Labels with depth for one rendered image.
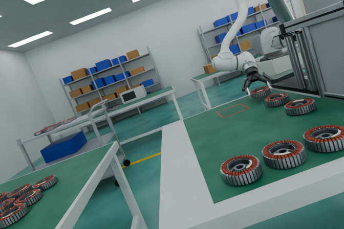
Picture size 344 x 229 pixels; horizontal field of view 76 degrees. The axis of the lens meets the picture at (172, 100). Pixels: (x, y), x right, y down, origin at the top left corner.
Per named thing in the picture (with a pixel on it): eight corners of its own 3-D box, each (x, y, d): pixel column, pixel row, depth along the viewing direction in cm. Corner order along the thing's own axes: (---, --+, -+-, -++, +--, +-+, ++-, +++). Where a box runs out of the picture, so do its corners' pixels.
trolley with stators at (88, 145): (69, 186, 322) (40, 123, 308) (134, 162, 320) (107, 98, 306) (48, 213, 262) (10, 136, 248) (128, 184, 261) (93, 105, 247)
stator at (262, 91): (250, 95, 136) (248, 90, 135) (269, 90, 133) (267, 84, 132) (252, 100, 125) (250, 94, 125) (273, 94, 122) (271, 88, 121)
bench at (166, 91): (87, 154, 471) (73, 121, 460) (184, 118, 468) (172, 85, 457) (69, 174, 382) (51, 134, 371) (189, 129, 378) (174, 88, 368)
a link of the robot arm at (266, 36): (266, 53, 211) (261, 30, 209) (286, 48, 199) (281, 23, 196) (260, 55, 200) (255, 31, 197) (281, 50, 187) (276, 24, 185)
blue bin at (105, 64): (101, 71, 754) (98, 64, 750) (113, 67, 754) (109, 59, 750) (98, 71, 712) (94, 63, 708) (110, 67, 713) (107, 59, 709)
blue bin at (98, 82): (98, 88, 762) (94, 81, 758) (108, 85, 761) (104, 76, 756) (94, 90, 721) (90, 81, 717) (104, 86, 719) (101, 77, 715)
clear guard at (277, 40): (271, 47, 136) (268, 38, 135) (307, 33, 136) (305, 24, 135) (304, 40, 104) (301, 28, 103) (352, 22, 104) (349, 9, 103)
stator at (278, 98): (270, 109, 107) (267, 101, 107) (263, 104, 118) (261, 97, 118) (294, 101, 106) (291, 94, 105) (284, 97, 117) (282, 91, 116)
